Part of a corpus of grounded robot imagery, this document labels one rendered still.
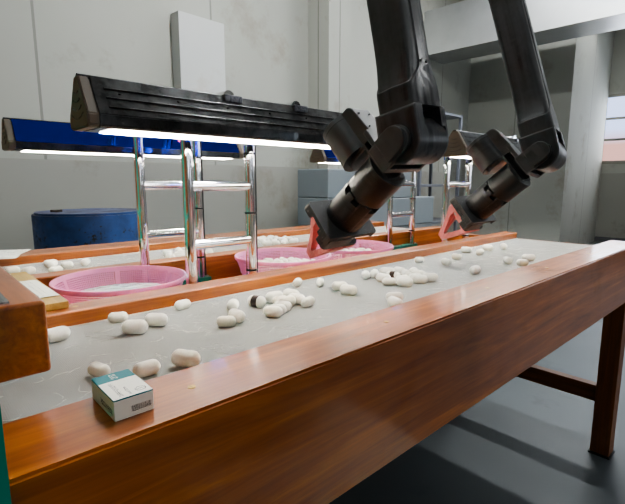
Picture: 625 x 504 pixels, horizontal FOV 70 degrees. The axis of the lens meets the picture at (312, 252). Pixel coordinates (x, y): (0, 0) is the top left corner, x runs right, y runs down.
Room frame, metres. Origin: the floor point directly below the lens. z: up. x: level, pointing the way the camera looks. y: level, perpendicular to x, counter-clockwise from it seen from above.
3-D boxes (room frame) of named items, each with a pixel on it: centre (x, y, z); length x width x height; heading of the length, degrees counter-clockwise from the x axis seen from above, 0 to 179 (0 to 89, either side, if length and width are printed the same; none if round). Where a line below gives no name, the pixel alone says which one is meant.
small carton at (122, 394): (0.39, 0.18, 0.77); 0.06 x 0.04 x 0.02; 43
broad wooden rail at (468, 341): (0.93, -0.41, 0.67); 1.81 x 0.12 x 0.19; 133
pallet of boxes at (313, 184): (3.98, -0.49, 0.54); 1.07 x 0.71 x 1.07; 136
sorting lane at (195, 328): (1.09, -0.27, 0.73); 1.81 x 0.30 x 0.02; 133
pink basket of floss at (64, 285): (0.93, 0.40, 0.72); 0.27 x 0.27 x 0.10
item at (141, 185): (1.19, 0.41, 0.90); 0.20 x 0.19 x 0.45; 133
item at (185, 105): (0.84, 0.09, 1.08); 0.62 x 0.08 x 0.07; 133
